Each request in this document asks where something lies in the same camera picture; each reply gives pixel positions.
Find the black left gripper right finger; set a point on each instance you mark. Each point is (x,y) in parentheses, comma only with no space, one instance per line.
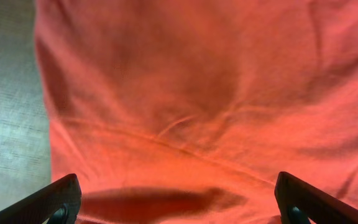
(301,203)

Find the red soccer t-shirt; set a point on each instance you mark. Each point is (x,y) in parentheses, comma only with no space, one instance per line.
(185,111)

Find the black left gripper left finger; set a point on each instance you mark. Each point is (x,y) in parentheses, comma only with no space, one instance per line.
(57,203)

